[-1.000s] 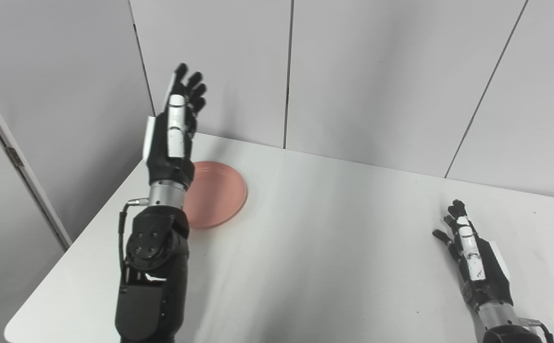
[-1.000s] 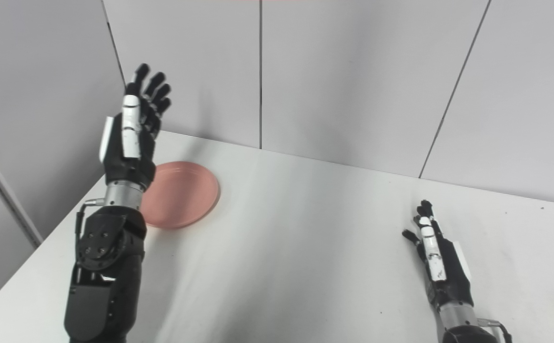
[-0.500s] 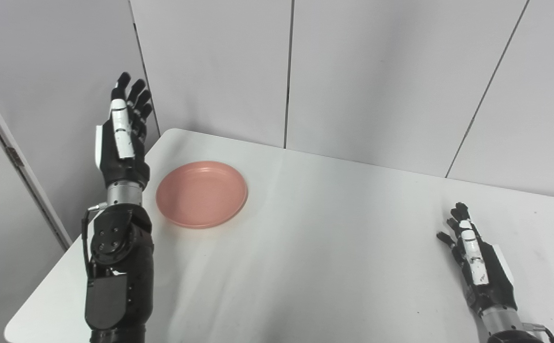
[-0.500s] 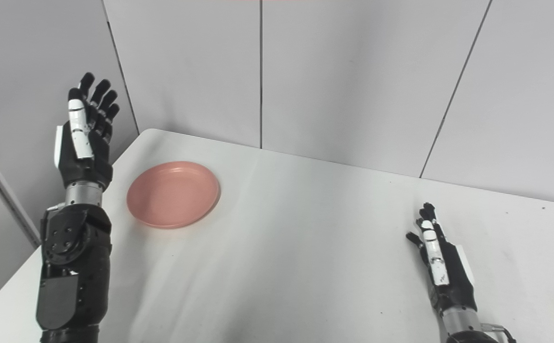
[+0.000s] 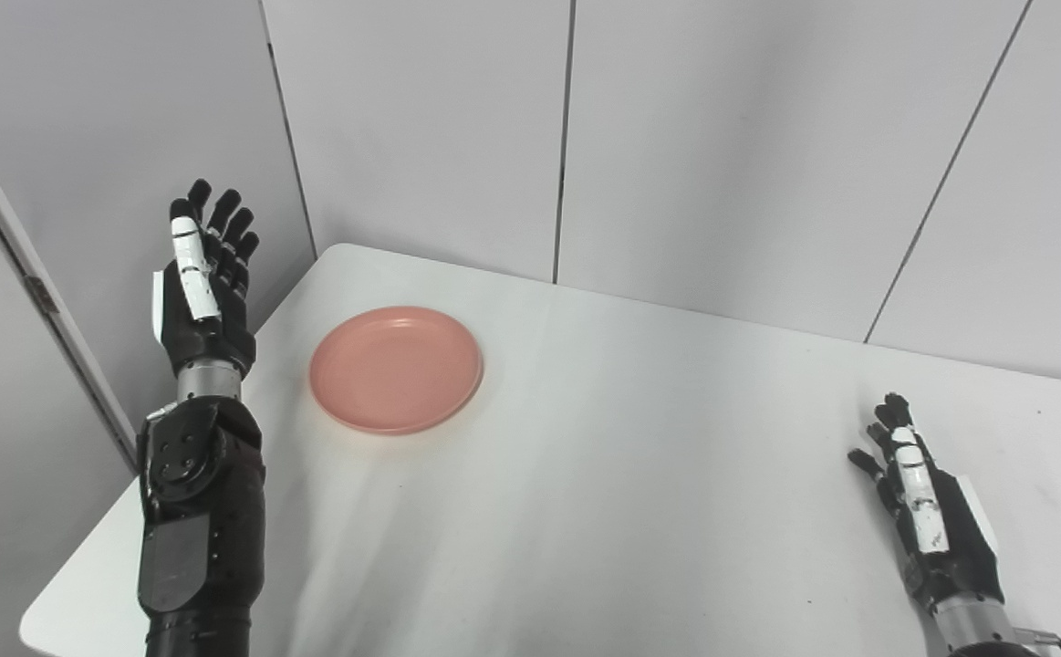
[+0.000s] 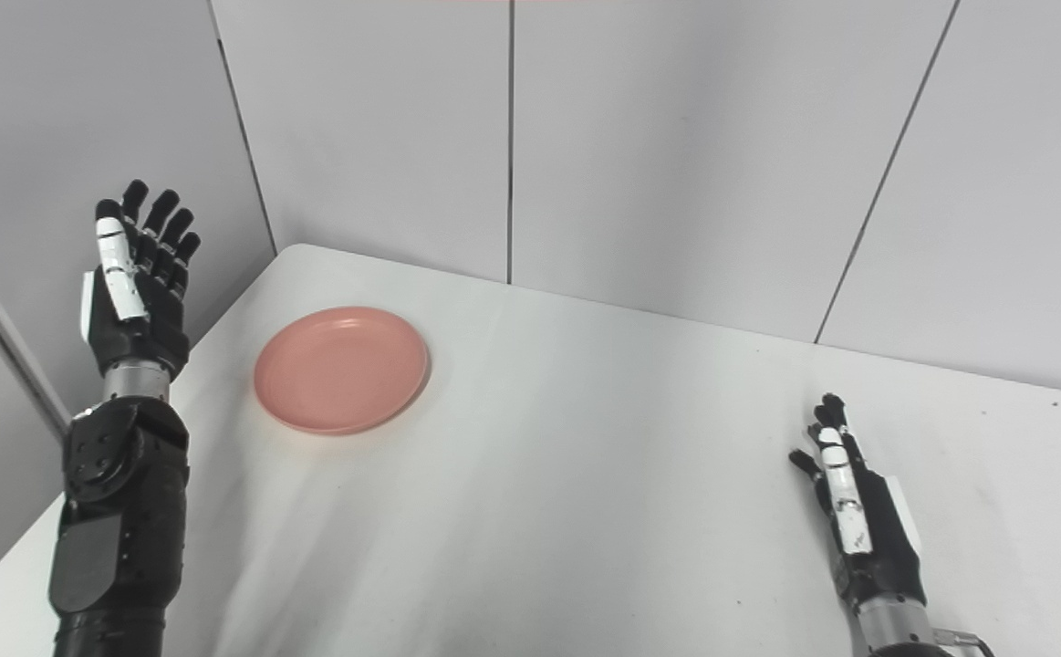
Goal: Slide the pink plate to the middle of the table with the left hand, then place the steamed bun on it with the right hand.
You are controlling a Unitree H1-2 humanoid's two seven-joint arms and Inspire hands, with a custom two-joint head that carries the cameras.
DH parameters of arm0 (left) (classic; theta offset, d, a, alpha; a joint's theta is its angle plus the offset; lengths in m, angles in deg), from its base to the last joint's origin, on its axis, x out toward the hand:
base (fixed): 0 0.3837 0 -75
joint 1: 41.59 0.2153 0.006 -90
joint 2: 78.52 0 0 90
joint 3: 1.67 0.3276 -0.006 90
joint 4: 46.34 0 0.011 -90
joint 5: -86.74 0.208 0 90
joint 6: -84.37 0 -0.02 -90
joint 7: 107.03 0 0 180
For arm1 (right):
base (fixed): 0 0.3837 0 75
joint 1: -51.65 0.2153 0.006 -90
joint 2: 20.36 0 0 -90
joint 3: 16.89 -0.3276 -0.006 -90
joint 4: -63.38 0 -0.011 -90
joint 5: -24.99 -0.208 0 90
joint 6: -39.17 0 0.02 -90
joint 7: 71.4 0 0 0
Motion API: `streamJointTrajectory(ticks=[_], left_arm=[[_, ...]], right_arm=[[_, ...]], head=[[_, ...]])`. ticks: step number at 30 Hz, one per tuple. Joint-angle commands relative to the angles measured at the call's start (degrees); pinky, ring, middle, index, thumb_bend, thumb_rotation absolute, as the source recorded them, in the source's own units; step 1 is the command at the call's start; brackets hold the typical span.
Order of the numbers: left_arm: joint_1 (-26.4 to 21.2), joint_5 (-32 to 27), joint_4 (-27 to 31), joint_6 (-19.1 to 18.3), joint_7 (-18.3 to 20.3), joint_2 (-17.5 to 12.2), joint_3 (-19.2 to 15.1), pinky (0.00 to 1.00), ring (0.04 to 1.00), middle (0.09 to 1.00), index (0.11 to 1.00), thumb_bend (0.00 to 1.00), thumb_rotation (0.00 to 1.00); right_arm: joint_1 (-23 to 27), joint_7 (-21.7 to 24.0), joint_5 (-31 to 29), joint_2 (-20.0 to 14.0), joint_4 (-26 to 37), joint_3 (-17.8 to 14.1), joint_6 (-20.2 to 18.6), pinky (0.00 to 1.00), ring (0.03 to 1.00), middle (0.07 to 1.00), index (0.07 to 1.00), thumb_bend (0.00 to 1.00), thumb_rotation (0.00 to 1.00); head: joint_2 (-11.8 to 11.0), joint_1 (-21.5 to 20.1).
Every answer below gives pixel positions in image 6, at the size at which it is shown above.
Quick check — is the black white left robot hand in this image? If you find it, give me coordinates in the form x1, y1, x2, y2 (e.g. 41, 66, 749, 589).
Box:
81, 179, 203, 379

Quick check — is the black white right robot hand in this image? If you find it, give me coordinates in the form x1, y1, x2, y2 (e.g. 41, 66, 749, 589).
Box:
788, 393, 929, 610

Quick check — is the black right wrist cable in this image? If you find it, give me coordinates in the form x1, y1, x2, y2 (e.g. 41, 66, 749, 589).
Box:
935, 629, 996, 657

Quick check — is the pink round plate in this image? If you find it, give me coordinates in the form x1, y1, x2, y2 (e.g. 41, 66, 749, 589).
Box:
253, 306, 431, 436

